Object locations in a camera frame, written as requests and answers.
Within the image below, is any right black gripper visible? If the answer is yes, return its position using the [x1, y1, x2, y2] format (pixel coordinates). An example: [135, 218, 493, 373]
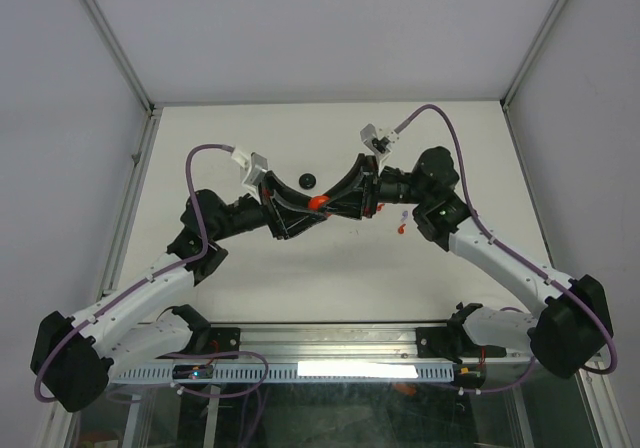
[317, 154, 431, 220]

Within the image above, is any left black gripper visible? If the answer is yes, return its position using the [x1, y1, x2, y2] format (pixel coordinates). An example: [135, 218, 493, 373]
[211, 172, 327, 242]

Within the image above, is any orange charging case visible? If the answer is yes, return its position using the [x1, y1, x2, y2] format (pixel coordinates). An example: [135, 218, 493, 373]
[308, 195, 330, 212]

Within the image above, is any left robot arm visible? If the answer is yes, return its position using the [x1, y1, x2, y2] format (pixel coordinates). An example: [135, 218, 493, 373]
[30, 172, 331, 413]

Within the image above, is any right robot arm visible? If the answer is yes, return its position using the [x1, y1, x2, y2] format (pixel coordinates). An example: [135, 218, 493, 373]
[314, 147, 613, 379]

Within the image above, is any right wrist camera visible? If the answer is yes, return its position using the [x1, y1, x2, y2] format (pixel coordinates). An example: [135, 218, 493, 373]
[360, 124, 399, 164]

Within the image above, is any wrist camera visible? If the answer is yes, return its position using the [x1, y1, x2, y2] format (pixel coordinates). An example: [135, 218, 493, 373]
[231, 146, 269, 201]
[360, 124, 399, 164]

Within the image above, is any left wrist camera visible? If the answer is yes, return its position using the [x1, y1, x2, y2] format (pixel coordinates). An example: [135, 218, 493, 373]
[231, 146, 269, 201]

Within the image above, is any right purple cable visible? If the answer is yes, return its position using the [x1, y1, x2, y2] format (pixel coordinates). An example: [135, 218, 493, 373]
[394, 105, 616, 397]

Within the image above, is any purple cable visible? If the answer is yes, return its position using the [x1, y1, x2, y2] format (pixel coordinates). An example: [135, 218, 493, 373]
[394, 105, 616, 397]
[32, 143, 274, 448]

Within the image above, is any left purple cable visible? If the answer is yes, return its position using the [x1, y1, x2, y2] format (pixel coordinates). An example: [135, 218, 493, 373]
[32, 143, 274, 448]

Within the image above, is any aluminium mounting rail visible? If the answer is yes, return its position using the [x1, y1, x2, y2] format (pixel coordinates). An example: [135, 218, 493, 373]
[112, 321, 599, 369]

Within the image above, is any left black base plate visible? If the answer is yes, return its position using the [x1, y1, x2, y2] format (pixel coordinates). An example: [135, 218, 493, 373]
[199, 326, 241, 360]

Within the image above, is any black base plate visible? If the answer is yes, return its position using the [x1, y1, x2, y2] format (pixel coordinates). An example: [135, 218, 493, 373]
[415, 326, 464, 363]
[199, 326, 241, 360]

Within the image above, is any left aluminium frame post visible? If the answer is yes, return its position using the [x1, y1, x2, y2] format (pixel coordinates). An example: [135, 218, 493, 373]
[64, 0, 161, 119]

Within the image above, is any aluminium frame post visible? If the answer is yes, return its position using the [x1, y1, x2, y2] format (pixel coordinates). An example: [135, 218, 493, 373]
[501, 0, 591, 112]
[64, 0, 161, 119]

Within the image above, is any white slotted cable duct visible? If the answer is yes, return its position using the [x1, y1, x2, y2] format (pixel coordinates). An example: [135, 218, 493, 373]
[116, 361, 454, 384]

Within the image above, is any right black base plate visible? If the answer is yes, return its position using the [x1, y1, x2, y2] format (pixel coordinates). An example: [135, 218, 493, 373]
[415, 326, 464, 363]

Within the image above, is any right aluminium frame post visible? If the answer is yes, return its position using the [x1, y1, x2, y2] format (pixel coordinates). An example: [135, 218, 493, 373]
[501, 0, 591, 112]

